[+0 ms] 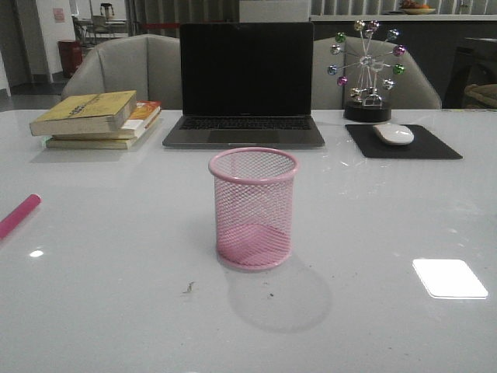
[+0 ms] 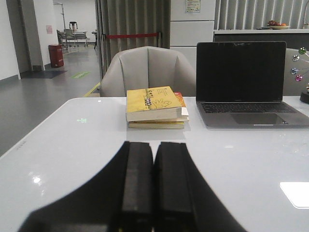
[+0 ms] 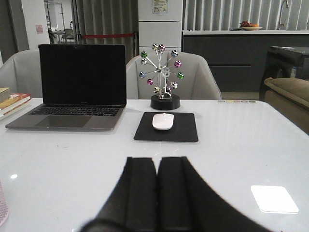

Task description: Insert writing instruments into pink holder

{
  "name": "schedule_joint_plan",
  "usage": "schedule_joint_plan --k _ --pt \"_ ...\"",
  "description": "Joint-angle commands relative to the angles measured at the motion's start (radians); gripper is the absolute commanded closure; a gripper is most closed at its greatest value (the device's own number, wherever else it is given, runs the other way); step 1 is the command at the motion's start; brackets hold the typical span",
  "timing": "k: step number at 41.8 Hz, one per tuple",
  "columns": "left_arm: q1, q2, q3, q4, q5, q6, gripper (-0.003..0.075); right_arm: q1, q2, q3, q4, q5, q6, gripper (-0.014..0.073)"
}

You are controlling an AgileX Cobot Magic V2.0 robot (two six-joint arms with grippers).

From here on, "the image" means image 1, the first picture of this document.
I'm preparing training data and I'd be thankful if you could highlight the yellow top book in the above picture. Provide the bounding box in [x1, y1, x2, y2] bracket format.
[30, 90, 137, 136]

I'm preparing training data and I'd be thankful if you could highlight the black mouse pad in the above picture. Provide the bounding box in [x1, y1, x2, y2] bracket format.
[346, 124, 463, 160]

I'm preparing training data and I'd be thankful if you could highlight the pale bottom book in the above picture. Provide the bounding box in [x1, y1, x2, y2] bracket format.
[45, 118, 161, 150]

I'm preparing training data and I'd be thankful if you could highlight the grey laptop black screen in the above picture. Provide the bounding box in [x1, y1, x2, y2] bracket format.
[162, 22, 325, 148]

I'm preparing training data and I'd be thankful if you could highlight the orange middle book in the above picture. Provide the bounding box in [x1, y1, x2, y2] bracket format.
[53, 101, 161, 140]

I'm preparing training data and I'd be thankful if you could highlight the grey right armchair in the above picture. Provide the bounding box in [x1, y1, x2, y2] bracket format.
[311, 36, 441, 110]

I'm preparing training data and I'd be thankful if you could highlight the pink mesh pen holder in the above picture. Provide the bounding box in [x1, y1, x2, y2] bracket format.
[208, 147, 299, 270]

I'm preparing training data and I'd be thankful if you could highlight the pink marker pen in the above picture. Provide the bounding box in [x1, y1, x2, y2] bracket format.
[1, 194, 42, 239]

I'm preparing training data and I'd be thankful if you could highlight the white computer mouse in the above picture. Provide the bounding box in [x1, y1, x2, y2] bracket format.
[373, 123, 415, 145]

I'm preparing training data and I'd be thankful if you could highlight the red trash bin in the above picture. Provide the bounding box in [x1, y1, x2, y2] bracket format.
[57, 40, 82, 78]

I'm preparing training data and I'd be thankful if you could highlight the grey armchair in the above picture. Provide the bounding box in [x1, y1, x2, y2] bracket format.
[311, 36, 441, 110]
[61, 34, 182, 110]

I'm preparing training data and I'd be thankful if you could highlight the grey left armchair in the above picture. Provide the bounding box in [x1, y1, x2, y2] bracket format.
[61, 34, 182, 110]

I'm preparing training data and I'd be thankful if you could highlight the fruit bowl on counter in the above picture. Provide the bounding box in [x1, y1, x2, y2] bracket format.
[399, 0, 436, 15]

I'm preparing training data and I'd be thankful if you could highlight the ferris wheel desk ornament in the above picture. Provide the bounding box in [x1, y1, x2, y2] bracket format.
[327, 19, 407, 123]

